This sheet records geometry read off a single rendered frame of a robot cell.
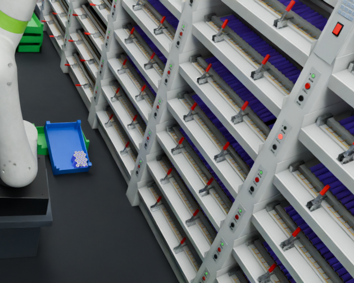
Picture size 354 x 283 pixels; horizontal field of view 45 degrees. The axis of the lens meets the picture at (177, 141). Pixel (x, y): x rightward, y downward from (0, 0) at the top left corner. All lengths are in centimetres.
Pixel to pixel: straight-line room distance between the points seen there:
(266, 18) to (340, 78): 37
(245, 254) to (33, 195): 85
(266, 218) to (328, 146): 38
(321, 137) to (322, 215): 23
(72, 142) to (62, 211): 49
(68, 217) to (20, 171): 75
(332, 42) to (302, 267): 69
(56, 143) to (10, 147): 107
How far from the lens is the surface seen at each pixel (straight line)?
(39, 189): 181
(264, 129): 152
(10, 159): 150
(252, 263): 162
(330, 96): 132
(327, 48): 126
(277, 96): 143
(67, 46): 328
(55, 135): 256
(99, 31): 282
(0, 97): 135
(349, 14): 123
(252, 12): 150
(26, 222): 183
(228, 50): 162
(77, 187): 239
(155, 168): 212
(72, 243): 213
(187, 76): 180
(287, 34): 140
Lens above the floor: 165
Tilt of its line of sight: 34 degrees down
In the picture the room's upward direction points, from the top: 20 degrees clockwise
